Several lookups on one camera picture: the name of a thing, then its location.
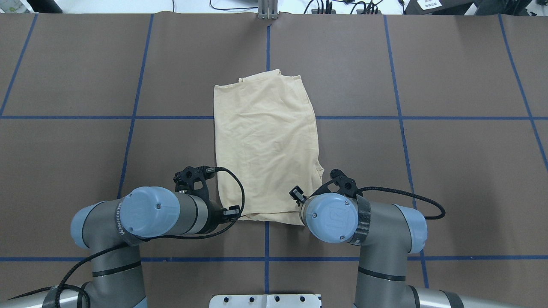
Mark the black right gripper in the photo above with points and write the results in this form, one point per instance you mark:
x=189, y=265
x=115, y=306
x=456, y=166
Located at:
x=296, y=193

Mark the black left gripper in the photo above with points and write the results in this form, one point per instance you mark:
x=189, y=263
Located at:
x=212, y=218

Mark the cream long-sleeve graphic t-shirt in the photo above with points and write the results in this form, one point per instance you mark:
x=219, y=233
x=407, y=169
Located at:
x=266, y=134

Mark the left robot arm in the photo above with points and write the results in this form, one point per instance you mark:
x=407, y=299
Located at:
x=112, y=231

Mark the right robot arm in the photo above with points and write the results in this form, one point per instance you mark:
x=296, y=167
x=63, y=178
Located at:
x=386, y=234

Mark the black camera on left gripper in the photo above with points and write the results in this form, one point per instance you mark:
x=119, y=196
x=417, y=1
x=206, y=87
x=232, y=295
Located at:
x=193, y=181

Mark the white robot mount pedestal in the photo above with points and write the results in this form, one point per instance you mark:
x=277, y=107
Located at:
x=266, y=301

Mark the aluminium frame post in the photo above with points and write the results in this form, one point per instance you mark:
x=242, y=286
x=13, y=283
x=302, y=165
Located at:
x=268, y=9

